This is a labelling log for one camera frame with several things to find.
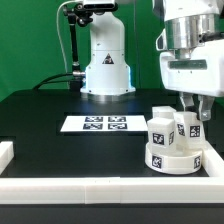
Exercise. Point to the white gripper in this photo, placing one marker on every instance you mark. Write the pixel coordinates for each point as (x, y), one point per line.
(202, 73)

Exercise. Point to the white round stool seat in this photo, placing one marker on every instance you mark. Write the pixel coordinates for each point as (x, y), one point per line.
(178, 162)

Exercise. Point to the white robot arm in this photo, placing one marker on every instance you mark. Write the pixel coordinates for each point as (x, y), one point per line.
(184, 21)

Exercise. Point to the white U-shaped fence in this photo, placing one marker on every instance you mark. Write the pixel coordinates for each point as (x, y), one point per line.
(208, 189)

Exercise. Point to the white marker base plate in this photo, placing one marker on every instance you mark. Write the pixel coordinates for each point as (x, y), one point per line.
(110, 123)

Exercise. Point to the camera on mount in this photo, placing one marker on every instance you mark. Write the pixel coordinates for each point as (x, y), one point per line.
(99, 5)

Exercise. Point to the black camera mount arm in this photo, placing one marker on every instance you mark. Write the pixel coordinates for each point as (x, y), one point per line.
(76, 16)

